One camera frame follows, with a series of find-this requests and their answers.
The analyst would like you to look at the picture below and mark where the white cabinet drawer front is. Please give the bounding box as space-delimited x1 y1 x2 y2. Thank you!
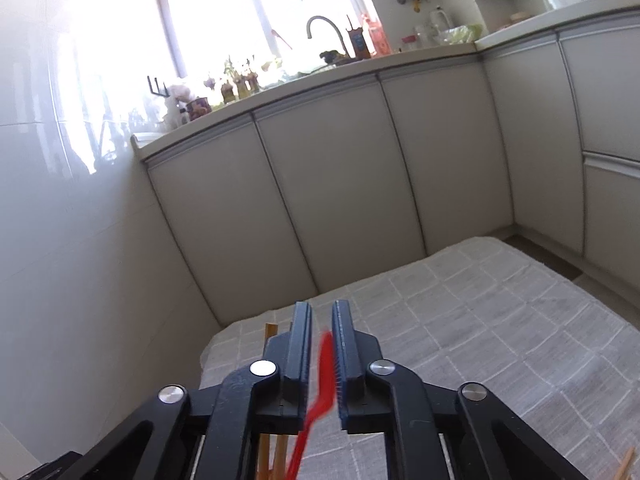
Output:
582 152 640 306
557 25 640 166

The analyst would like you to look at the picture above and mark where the bright kitchen window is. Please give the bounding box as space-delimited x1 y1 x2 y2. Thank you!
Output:
150 0 381 81

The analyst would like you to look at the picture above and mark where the red plastic spoon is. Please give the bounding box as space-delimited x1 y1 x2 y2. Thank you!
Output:
287 331 335 480

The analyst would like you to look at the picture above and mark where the pile of wooden chopsticks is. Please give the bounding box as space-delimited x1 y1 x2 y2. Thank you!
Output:
255 322 291 480

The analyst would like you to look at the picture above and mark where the pink dish soap bottle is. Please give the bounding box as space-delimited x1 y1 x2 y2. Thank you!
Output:
367 12 391 56

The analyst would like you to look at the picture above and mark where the curved metal faucet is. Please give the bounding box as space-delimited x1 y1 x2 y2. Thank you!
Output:
306 15 351 61

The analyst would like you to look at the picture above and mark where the single wooden chopstick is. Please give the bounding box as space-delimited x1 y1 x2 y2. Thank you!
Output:
612 447 636 480

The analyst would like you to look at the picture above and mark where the brown utensil container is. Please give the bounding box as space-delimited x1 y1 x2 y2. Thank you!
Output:
347 15 373 58

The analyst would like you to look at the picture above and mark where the grey checked tablecloth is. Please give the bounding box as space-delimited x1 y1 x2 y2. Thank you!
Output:
200 235 640 480

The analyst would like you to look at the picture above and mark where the white kitchen countertop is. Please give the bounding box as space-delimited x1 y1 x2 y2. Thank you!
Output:
131 0 640 161

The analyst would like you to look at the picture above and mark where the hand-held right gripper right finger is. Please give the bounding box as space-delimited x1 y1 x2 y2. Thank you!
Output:
331 299 591 480

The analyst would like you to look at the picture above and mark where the bag of green vegetables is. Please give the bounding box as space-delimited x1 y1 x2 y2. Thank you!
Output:
435 24 483 45

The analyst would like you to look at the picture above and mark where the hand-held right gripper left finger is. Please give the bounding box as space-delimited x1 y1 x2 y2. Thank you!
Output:
75 301 313 480

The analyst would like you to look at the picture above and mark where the white cabinet door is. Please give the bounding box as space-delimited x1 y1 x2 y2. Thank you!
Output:
145 115 321 326
255 80 426 293
482 35 586 261
380 55 516 256

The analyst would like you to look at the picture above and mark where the row of small decorative vases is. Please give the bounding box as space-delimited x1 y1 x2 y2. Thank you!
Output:
202 55 261 101

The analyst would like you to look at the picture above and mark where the clear plastic pitcher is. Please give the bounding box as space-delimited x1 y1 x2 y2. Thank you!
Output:
430 7 451 41

